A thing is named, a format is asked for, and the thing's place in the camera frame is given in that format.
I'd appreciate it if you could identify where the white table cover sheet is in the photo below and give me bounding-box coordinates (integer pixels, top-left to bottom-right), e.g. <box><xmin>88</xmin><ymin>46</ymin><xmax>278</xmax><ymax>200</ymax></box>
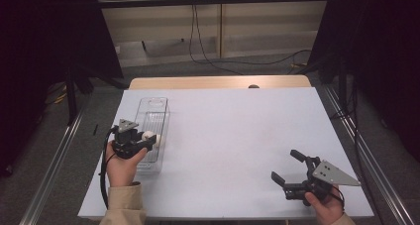
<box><xmin>77</xmin><ymin>86</ymin><xmax>375</xmax><ymax>220</ymax></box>

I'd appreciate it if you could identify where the hanging black cable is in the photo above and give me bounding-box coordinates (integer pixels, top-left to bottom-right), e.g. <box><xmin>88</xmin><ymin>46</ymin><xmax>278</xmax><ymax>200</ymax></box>
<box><xmin>188</xmin><ymin>0</ymin><xmax>246</xmax><ymax>76</ymax></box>

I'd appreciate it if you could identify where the clear plastic container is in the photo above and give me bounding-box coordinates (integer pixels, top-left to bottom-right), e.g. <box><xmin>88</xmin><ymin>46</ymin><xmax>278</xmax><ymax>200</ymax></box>
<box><xmin>133</xmin><ymin>96</ymin><xmax>171</xmax><ymax>174</ymax></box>

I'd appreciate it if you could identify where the black horizontal bar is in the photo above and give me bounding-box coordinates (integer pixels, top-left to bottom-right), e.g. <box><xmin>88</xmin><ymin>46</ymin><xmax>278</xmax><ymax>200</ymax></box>
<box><xmin>97</xmin><ymin>0</ymin><xmax>331</xmax><ymax>10</ymax></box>

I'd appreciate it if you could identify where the person's left hand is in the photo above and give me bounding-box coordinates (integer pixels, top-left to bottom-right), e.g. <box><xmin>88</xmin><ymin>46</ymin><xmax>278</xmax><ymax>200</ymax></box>
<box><xmin>105</xmin><ymin>142</ymin><xmax>149</xmax><ymax>188</ymax></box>

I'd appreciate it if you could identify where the person's right hand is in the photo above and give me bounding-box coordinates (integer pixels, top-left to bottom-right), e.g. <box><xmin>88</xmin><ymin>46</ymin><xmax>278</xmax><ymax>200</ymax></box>
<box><xmin>304</xmin><ymin>186</ymin><xmax>345</xmax><ymax>225</ymax></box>

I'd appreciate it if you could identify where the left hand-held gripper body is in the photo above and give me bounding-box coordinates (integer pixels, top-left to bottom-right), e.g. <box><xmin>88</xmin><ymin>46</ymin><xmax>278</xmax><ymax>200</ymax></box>
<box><xmin>111</xmin><ymin>118</ymin><xmax>155</xmax><ymax>160</ymax></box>

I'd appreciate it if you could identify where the hand-held gripper black cable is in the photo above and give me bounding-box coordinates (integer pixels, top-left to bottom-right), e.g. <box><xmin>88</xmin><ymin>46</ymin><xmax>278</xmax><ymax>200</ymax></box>
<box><xmin>99</xmin><ymin>125</ymin><xmax>120</xmax><ymax>210</ymax></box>
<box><xmin>330</xmin><ymin>184</ymin><xmax>346</xmax><ymax>209</ymax></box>

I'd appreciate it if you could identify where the black metal stand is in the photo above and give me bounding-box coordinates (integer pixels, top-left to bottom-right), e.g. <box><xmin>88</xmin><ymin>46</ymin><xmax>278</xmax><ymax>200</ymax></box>
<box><xmin>336</xmin><ymin>59</ymin><xmax>350</xmax><ymax>117</ymax></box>
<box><xmin>63</xmin><ymin>65</ymin><xmax>80</xmax><ymax>126</ymax></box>

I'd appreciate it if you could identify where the aluminium floor rail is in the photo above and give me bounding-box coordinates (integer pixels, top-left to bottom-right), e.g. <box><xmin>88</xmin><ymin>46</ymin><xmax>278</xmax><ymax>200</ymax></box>
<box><xmin>321</xmin><ymin>85</ymin><xmax>417</xmax><ymax>225</ymax></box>
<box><xmin>19</xmin><ymin>95</ymin><xmax>93</xmax><ymax>225</ymax></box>

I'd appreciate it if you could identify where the yellow cable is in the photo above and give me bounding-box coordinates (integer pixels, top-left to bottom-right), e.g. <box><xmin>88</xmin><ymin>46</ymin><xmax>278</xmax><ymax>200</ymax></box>
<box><xmin>48</xmin><ymin>89</ymin><xmax>68</xmax><ymax>104</ymax></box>

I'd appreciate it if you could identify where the wooden table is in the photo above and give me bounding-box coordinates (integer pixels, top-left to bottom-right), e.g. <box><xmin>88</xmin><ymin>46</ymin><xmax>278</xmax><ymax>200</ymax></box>
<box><xmin>128</xmin><ymin>74</ymin><xmax>312</xmax><ymax>90</ymax></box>

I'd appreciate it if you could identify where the black curtain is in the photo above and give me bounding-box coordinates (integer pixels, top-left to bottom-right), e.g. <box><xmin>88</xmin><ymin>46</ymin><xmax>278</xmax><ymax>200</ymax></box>
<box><xmin>0</xmin><ymin>0</ymin><xmax>124</xmax><ymax>178</ymax></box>
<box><xmin>308</xmin><ymin>0</ymin><xmax>420</xmax><ymax>164</ymax></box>

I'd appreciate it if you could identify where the left hand-held gripper black cable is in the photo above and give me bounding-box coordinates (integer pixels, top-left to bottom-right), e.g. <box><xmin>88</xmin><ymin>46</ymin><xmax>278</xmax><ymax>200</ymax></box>
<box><xmin>99</xmin><ymin>125</ymin><xmax>120</xmax><ymax>210</ymax></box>

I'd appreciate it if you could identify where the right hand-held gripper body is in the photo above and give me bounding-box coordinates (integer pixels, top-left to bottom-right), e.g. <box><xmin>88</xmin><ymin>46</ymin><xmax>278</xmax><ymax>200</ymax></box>
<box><xmin>282</xmin><ymin>155</ymin><xmax>362</xmax><ymax>207</ymax></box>

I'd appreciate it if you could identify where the black floor cable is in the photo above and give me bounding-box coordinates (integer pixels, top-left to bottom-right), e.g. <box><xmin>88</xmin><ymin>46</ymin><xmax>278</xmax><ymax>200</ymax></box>
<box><xmin>197</xmin><ymin>49</ymin><xmax>313</xmax><ymax>67</ymax></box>

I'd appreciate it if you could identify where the right hand-held gripper black cable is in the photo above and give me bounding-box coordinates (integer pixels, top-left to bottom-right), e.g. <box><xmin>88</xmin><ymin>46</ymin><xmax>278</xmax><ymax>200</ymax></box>
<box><xmin>330</xmin><ymin>184</ymin><xmax>346</xmax><ymax>209</ymax></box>

